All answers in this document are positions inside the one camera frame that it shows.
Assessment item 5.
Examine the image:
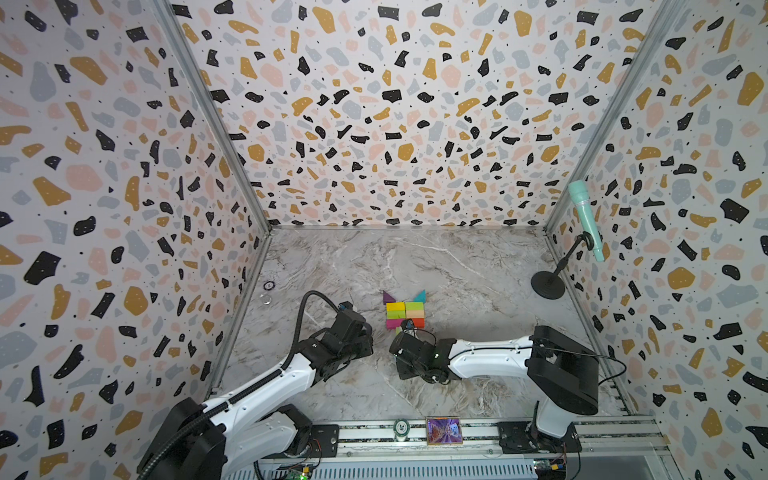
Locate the magenta block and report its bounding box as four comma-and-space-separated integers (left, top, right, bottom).
386, 319, 403, 330

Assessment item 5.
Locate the purple triangular block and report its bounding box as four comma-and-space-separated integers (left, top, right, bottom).
382, 292, 397, 305

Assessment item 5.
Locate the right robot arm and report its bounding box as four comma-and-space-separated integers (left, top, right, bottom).
389, 325, 599, 452

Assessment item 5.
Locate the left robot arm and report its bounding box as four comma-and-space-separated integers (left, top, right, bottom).
138, 304, 373, 479

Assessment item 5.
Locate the colourful small screen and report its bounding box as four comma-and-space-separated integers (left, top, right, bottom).
425, 417, 463, 446

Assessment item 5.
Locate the mint green microphone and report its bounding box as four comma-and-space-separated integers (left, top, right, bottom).
568, 180, 605, 262

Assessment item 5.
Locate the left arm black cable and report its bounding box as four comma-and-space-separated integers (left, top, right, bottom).
281, 290, 343, 370

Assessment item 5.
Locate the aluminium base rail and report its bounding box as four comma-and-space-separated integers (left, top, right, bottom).
223, 417, 682, 479

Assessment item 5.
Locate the aluminium corner post left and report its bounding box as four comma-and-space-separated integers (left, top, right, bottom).
149, 0, 271, 237

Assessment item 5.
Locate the aluminium corner post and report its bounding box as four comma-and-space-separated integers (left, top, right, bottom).
543, 0, 687, 236
149, 0, 271, 237

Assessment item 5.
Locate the aluminium corner post right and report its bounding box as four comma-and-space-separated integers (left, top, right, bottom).
543, 0, 687, 236

